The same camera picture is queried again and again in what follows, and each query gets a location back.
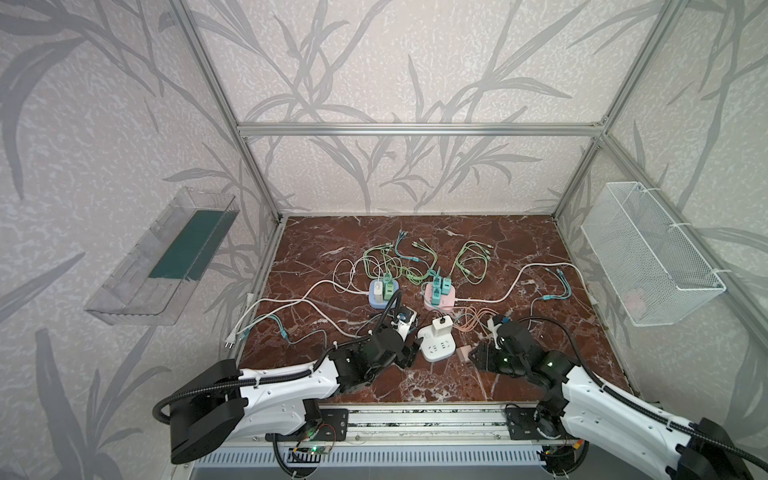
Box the white charger plug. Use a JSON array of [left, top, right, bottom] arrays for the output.
[[431, 315, 454, 338]]

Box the white power strip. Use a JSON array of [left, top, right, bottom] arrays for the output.
[[417, 327, 456, 363]]

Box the green charger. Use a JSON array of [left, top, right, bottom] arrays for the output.
[[382, 274, 397, 302]]

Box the pink charger plug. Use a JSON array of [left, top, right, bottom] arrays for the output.
[[456, 345, 473, 363]]

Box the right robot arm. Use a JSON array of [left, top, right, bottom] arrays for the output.
[[469, 316, 767, 479]]

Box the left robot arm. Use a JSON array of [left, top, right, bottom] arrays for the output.
[[152, 327, 421, 465]]

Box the blue power strip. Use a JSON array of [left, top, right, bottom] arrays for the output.
[[368, 279, 399, 310]]

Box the pink power strip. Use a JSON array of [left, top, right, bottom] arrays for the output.
[[423, 283, 456, 313]]

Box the clear plastic tray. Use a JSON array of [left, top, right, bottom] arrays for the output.
[[85, 187, 240, 326]]

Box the pink charging cable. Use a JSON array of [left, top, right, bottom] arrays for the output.
[[452, 305, 499, 334]]

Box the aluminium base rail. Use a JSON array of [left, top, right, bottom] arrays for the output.
[[221, 403, 679, 448]]

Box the teal charging cable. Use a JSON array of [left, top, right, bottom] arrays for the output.
[[527, 266, 574, 302]]

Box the white power cord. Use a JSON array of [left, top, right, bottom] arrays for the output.
[[224, 263, 421, 352]]

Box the green cable bundle right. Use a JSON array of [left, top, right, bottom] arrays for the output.
[[449, 239, 493, 286]]

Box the green cable bundle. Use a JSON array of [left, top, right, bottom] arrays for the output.
[[449, 239, 493, 286], [359, 230, 442, 286]]

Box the green cable bundle centre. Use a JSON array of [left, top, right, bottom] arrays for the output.
[[359, 230, 442, 286]]

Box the white wire basket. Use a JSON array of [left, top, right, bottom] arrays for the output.
[[581, 181, 726, 327]]

